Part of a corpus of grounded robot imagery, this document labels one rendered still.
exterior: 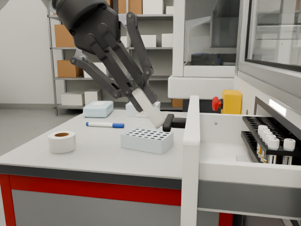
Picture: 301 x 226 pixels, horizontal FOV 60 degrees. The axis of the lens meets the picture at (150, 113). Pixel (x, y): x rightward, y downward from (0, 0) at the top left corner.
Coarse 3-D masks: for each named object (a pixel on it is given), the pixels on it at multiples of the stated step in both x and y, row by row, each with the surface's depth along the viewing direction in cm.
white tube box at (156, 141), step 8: (136, 128) 77; (144, 128) 77; (120, 136) 71; (128, 136) 70; (136, 136) 69; (144, 136) 70; (152, 136) 70; (160, 136) 70; (168, 136) 70; (120, 144) 72; (128, 144) 71; (136, 144) 69; (144, 144) 68; (152, 144) 67; (160, 144) 66; (168, 144) 70; (152, 152) 68; (160, 152) 67
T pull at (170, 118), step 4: (168, 116) 43; (172, 116) 43; (168, 120) 41; (172, 120) 41; (176, 120) 41; (180, 120) 41; (184, 120) 41; (164, 124) 39; (168, 124) 39; (172, 124) 41; (176, 124) 40; (180, 124) 40; (184, 124) 40; (164, 128) 39; (168, 128) 38; (184, 128) 41
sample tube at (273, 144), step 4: (268, 140) 32; (272, 140) 31; (276, 140) 31; (268, 144) 32; (272, 144) 32; (276, 144) 31; (268, 148) 32; (272, 148) 32; (276, 148) 32; (268, 156) 32; (272, 156) 32; (276, 156) 32; (268, 160) 32; (272, 160) 32
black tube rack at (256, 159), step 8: (264, 120) 45; (272, 120) 46; (272, 128) 41; (280, 128) 41; (248, 136) 46; (280, 136) 37; (288, 136) 38; (248, 144) 42; (256, 144) 42; (280, 144) 34; (296, 144) 34; (256, 152) 39; (288, 152) 31; (296, 152) 31; (256, 160) 36; (280, 160) 33; (296, 160) 36
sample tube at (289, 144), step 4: (284, 140) 32; (288, 140) 31; (292, 140) 31; (284, 144) 32; (288, 144) 31; (292, 144) 31; (284, 148) 32; (288, 148) 31; (292, 148) 31; (284, 156) 32; (288, 156) 32; (292, 156) 32; (284, 160) 32; (288, 160) 32; (284, 164) 32; (288, 164) 32
